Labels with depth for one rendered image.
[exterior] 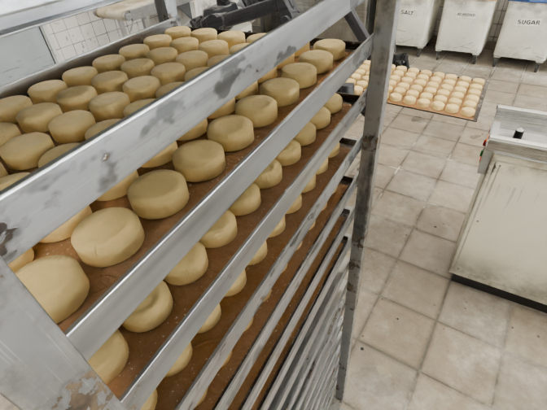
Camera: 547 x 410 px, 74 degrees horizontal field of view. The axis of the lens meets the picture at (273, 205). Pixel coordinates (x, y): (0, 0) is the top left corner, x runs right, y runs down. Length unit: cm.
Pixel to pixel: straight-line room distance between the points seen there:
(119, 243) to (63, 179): 10
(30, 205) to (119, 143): 5
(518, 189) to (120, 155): 171
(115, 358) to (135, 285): 9
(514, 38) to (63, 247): 498
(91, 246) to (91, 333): 7
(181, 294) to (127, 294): 13
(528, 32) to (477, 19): 53
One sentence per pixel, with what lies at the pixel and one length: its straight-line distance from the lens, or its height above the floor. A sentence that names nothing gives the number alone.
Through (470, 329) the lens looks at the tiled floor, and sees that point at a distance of 213.
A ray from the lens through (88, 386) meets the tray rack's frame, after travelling 23.
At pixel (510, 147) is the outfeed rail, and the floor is 87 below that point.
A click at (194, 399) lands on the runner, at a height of 132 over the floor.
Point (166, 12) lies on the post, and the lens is 86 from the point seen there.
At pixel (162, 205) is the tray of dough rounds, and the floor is 151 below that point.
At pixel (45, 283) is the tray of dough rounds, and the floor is 151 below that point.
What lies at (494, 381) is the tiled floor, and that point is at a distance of 204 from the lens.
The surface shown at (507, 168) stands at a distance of 177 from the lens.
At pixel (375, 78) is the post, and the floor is 145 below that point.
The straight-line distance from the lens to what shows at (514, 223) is 193.
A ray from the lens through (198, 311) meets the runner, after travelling 34.
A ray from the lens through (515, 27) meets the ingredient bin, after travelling 507.
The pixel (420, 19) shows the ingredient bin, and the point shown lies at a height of 44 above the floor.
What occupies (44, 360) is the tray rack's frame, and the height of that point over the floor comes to 155.
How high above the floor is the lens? 169
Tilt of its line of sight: 40 degrees down
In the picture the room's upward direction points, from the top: 5 degrees counter-clockwise
